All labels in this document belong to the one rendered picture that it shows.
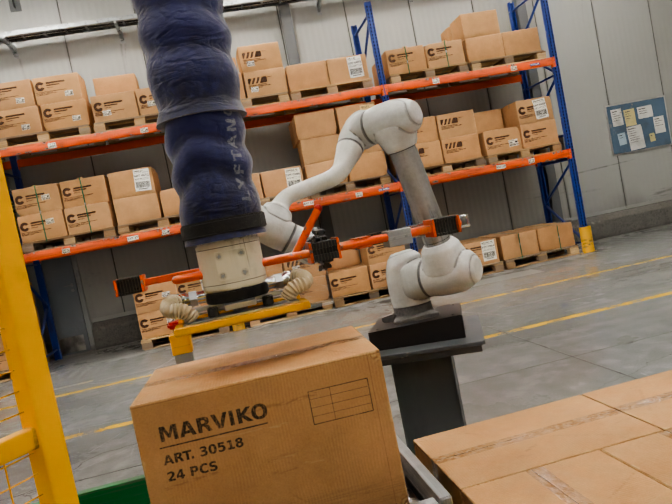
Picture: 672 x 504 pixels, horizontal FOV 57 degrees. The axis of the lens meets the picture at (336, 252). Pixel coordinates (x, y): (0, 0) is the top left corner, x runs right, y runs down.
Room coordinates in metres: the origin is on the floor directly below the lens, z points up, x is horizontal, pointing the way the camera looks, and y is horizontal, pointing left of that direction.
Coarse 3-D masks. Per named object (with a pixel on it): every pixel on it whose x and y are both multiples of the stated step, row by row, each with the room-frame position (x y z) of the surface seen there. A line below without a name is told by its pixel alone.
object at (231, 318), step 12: (264, 300) 1.56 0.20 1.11; (300, 300) 1.58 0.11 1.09; (216, 312) 1.54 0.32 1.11; (228, 312) 1.58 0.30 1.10; (240, 312) 1.53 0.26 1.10; (252, 312) 1.53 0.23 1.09; (264, 312) 1.52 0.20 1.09; (276, 312) 1.53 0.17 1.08; (288, 312) 1.54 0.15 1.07; (180, 324) 1.57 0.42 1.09; (192, 324) 1.51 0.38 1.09; (204, 324) 1.50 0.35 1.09; (216, 324) 1.50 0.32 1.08; (228, 324) 1.51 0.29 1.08; (180, 336) 1.49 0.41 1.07
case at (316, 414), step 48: (336, 336) 1.76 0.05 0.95; (192, 384) 1.51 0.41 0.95; (240, 384) 1.44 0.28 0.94; (288, 384) 1.46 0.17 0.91; (336, 384) 1.47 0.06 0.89; (384, 384) 1.49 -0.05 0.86; (144, 432) 1.41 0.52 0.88; (192, 432) 1.43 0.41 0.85; (240, 432) 1.44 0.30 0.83; (288, 432) 1.46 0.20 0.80; (336, 432) 1.47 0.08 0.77; (384, 432) 1.49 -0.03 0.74; (192, 480) 1.42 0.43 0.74; (240, 480) 1.44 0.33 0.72; (288, 480) 1.45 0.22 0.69; (336, 480) 1.47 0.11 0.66; (384, 480) 1.48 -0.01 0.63
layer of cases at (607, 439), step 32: (640, 384) 2.01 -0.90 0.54; (512, 416) 1.95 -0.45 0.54; (544, 416) 1.90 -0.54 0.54; (576, 416) 1.85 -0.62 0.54; (608, 416) 1.80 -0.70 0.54; (640, 416) 1.76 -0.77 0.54; (416, 448) 1.90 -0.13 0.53; (448, 448) 1.80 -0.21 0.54; (480, 448) 1.76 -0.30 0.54; (512, 448) 1.72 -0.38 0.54; (544, 448) 1.67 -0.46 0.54; (576, 448) 1.64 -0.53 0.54; (608, 448) 1.60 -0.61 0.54; (640, 448) 1.56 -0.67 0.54; (448, 480) 1.62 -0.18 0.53; (480, 480) 1.56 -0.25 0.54; (512, 480) 1.53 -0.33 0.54; (544, 480) 1.49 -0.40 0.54; (576, 480) 1.46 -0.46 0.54; (608, 480) 1.43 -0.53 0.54; (640, 480) 1.40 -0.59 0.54
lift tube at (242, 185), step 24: (192, 120) 1.55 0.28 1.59; (216, 120) 1.56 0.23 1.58; (240, 120) 1.63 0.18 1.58; (168, 144) 1.59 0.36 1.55; (192, 144) 1.55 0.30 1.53; (216, 144) 1.56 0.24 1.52; (240, 144) 1.62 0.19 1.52; (192, 168) 1.56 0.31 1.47; (216, 168) 1.56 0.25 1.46; (240, 168) 1.60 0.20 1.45; (192, 192) 1.56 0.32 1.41; (216, 192) 1.55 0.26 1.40; (240, 192) 1.58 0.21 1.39; (192, 216) 1.57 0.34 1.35; (216, 216) 1.56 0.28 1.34; (192, 240) 1.58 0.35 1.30; (216, 240) 1.55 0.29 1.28
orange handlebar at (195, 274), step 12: (420, 228) 1.72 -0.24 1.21; (360, 240) 1.69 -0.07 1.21; (372, 240) 1.70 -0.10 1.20; (384, 240) 1.70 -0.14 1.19; (300, 252) 1.66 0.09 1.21; (264, 264) 1.64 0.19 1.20; (156, 276) 1.87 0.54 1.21; (168, 276) 1.87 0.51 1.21; (180, 276) 1.61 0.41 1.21; (192, 276) 1.61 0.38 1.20
